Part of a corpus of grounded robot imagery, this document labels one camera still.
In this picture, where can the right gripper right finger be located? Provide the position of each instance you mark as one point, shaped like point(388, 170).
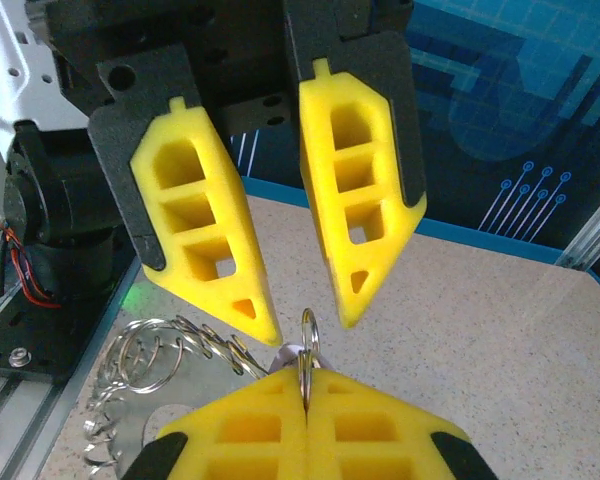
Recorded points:
point(410, 435)

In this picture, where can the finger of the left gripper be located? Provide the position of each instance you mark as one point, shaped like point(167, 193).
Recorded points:
point(320, 150)
point(225, 225)

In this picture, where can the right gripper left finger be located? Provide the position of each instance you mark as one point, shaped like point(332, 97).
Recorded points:
point(205, 440)

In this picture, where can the pale grey key tag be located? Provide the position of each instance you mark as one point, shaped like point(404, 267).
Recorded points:
point(286, 355)

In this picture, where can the silver split keyring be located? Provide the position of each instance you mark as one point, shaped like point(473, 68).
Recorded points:
point(314, 327)

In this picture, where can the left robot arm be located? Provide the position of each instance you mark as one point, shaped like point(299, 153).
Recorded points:
point(55, 190)

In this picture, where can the aluminium mounting rail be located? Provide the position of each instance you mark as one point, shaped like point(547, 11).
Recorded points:
point(25, 430)

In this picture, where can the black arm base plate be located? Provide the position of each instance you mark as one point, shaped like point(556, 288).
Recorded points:
point(40, 340)

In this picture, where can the aluminium frame post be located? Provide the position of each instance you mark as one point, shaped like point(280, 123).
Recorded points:
point(597, 230)

